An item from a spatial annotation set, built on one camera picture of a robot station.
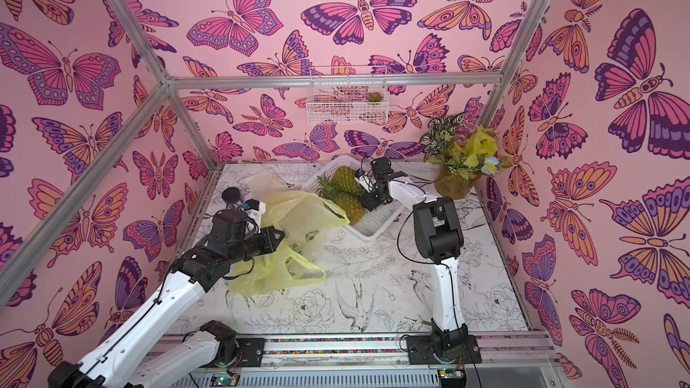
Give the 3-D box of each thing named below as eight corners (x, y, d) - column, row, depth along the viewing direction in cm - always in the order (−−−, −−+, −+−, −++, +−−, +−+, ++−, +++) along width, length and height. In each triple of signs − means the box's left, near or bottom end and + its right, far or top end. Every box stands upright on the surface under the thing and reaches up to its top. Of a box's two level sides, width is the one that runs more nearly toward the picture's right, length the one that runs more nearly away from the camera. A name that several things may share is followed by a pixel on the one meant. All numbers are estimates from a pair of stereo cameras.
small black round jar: (225, 205, 109) (220, 197, 104) (229, 196, 112) (224, 187, 107) (240, 205, 109) (235, 197, 104) (243, 195, 112) (238, 187, 107)
